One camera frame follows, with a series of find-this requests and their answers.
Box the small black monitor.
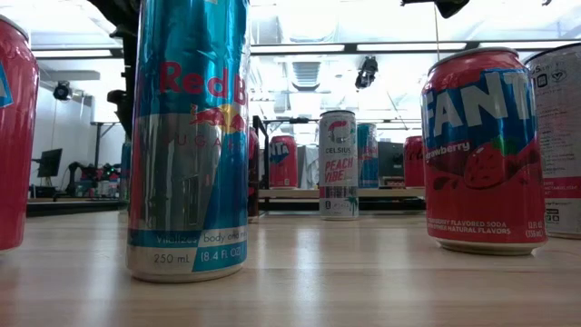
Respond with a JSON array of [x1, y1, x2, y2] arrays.
[[35, 147, 64, 179]]

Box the black metal shelf frame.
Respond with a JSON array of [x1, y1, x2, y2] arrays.
[[251, 114, 427, 217]]

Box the ceiling air vent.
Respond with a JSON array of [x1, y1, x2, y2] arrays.
[[291, 61, 321, 92]]

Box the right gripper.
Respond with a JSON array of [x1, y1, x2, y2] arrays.
[[400, 0, 471, 19]]

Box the black overhead camera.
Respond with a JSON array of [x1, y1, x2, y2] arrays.
[[354, 55, 379, 90]]

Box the person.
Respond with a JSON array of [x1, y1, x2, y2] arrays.
[[297, 144, 321, 190]]

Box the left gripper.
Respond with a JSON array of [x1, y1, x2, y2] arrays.
[[108, 35, 139, 137]]

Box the red Fanta strawberry can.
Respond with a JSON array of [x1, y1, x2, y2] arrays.
[[268, 134, 300, 190], [0, 14, 41, 255], [420, 46, 549, 256]]

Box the white Celsius peach can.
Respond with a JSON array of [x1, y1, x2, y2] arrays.
[[318, 110, 359, 223], [524, 43, 581, 241]]

